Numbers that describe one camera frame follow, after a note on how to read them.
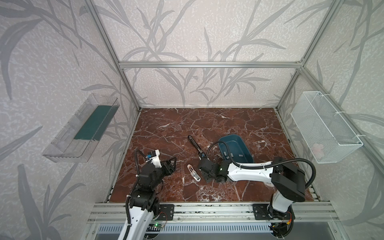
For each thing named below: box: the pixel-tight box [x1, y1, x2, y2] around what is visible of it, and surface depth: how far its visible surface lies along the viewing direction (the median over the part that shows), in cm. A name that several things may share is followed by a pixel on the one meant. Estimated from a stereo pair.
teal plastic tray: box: [218, 134, 254, 163], surface depth 96 cm
